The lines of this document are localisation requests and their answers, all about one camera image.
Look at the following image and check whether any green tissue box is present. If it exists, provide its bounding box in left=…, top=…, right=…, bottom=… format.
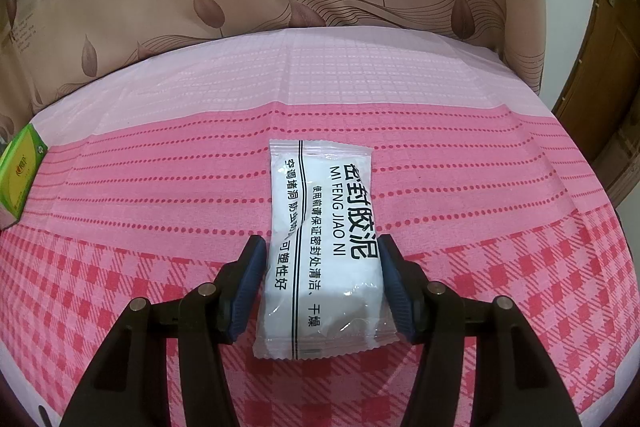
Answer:
left=0, top=124, right=48, bottom=228

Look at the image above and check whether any wooden door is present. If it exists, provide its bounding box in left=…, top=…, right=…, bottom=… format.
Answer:
left=552, top=0, right=640, bottom=208

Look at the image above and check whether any white printed packet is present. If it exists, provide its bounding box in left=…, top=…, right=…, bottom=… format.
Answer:
left=251, top=138, right=401, bottom=361

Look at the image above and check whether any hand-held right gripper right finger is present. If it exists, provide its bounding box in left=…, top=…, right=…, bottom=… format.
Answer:
left=377, top=233, right=583, bottom=427

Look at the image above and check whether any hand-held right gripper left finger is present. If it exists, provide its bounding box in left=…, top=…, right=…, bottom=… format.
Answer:
left=60, top=235, right=267, bottom=427

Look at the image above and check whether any pink checked tablecloth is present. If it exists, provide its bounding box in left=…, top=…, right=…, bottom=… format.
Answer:
left=0, top=27, right=640, bottom=427

